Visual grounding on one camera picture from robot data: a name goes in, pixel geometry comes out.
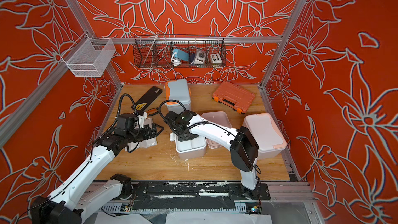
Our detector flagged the blue device with white cable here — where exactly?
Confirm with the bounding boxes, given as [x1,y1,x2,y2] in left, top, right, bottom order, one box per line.
[171,48,189,66]

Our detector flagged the aluminium frame post right rear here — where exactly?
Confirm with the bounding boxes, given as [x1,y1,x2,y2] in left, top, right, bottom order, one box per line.
[260,0,307,89]

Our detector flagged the aluminium left side rail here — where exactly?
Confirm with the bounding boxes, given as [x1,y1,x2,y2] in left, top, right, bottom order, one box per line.
[1,61,68,148]

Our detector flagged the orange plastic tool case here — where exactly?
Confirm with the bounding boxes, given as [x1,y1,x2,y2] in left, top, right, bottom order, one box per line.
[212,82,256,114]

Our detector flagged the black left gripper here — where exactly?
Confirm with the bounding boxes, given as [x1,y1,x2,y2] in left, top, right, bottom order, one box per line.
[126,123,164,144]

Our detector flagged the white wire mesh basket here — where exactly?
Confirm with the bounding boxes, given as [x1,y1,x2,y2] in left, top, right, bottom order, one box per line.
[62,39,116,77]

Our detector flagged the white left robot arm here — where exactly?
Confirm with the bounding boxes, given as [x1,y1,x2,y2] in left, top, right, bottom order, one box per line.
[29,105,164,224]

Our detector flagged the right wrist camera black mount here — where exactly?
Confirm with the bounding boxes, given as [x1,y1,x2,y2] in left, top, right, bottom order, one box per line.
[163,110,197,134]

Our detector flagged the black tool case yellow label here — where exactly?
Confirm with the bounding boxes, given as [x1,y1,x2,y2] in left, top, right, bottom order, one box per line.
[135,86,162,116]

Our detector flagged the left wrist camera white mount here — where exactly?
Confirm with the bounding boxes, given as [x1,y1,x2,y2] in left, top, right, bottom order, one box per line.
[137,112,148,129]

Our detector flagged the grey first aid box orange handle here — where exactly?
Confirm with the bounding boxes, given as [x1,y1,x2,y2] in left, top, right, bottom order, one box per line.
[165,79,191,114]

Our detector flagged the white round-dial device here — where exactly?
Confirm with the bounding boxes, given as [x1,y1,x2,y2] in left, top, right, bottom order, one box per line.
[191,50,206,65]

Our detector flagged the aluminium frame post left rear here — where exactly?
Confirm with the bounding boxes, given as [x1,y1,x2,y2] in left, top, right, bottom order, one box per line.
[65,0,123,89]

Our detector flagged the orange black pliers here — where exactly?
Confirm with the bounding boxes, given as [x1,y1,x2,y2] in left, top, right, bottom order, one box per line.
[146,107,159,117]

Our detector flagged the beige button box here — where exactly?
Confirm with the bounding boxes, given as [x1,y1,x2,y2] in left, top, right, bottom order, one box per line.
[209,54,222,67]

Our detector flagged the black wire wall basket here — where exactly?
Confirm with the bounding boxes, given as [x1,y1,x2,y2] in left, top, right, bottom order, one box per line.
[133,34,227,68]

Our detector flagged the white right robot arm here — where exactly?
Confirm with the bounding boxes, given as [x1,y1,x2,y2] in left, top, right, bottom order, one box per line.
[159,100,261,190]

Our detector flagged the aluminium frame post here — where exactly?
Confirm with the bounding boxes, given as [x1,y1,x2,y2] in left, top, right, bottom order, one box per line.
[65,0,123,89]
[260,0,307,89]

